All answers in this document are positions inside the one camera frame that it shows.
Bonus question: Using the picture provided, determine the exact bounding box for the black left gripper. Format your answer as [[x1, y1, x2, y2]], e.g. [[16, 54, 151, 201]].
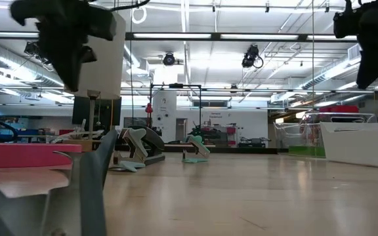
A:
[[10, 0, 117, 93]]

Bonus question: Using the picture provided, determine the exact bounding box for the light blue staple remover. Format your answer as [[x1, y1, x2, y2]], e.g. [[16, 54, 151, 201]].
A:
[[110, 127, 149, 173]]

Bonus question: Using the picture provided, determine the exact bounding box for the red tape roll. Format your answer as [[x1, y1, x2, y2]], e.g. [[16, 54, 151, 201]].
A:
[[0, 143, 83, 169]]

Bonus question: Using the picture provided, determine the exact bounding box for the black staple remover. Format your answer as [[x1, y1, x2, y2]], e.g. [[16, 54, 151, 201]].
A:
[[0, 128, 119, 236]]

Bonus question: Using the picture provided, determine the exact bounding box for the teal staple remover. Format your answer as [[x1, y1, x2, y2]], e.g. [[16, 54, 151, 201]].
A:
[[181, 134, 211, 164]]

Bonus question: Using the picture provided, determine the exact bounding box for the white shade wooden base lamp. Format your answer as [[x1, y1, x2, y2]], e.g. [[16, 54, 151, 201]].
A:
[[62, 11, 127, 153]]

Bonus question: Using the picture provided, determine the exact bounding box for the black ceiling spotlight cluster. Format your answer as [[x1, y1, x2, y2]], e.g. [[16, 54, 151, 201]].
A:
[[24, 41, 51, 66]]

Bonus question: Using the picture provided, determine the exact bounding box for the black monitor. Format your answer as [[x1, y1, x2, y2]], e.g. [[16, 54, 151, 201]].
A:
[[72, 96, 123, 127]]

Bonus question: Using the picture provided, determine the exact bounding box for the red storage bin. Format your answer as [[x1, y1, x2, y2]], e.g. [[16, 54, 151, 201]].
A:
[[320, 104, 360, 114]]

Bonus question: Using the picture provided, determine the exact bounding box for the red figure on pole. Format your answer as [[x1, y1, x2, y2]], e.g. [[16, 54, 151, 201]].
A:
[[144, 102, 154, 142]]

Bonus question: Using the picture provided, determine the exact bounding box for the clear plastic container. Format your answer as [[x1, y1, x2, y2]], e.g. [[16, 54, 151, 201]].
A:
[[273, 112, 377, 159]]

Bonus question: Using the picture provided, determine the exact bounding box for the grey door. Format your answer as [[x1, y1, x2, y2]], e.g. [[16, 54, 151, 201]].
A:
[[175, 117, 188, 142]]

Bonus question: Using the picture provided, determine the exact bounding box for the black ceiling beam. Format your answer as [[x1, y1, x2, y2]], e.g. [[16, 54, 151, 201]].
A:
[[0, 31, 358, 43]]

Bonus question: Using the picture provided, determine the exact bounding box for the silver ventilation duct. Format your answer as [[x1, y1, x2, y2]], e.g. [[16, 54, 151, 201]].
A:
[[0, 41, 66, 88]]

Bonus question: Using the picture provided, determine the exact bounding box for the white hanging cable loop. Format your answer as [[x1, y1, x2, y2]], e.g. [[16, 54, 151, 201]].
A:
[[131, 5, 148, 25]]

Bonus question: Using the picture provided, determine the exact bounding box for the round black ceiling camera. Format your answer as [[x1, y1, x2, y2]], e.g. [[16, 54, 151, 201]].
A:
[[162, 52, 177, 67]]

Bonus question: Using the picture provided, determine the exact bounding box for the black gantry frame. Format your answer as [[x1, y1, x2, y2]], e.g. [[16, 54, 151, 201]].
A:
[[149, 83, 203, 144]]

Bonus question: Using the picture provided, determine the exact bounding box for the black ceiling spotlight with cable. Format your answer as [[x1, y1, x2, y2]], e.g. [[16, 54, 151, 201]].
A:
[[241, 45, 264, 70]]

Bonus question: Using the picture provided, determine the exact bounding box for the black table frame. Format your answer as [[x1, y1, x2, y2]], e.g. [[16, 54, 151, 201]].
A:
[[115, 143, 289, 155]]

